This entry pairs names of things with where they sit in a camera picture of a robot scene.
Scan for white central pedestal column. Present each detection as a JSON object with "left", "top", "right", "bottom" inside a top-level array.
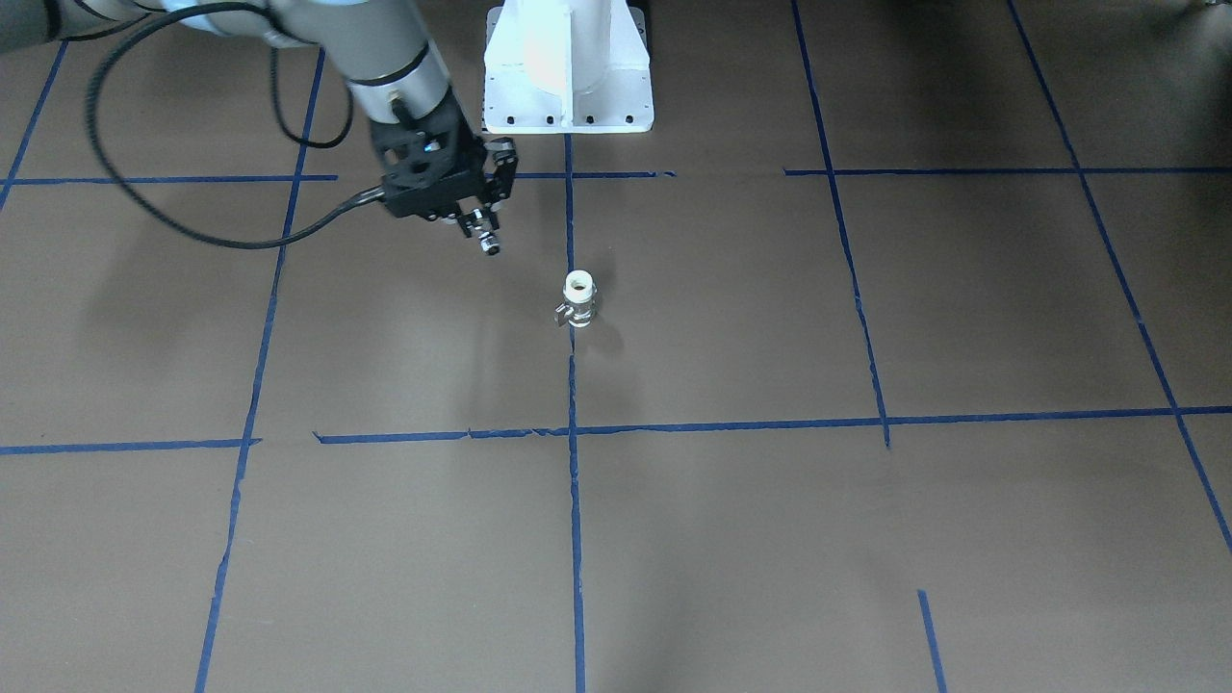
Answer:
[{"left": 480, "top": 1, "right": 655, "bottom": 136}]

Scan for small metal pipe fitting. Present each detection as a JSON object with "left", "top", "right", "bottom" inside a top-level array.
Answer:
[{"left": 478, "top": 231, "right": 501, "bottom": 256}]

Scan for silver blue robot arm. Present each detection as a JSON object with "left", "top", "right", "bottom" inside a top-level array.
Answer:
[{"left": 1, "top": 1, "right": 519, "bottom": 255}]

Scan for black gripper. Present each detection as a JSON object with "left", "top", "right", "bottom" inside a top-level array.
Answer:
[{"left": 371, "top": 91, "right": 519, "bottom": 242}]

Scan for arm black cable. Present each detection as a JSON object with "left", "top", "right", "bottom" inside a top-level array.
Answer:
[{"left": 87, "top": 0, "right": 391, "bottom": 252}]

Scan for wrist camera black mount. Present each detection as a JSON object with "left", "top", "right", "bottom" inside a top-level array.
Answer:
[{"left": 381, "top": 146, "right": 487, "bottom": 219}]

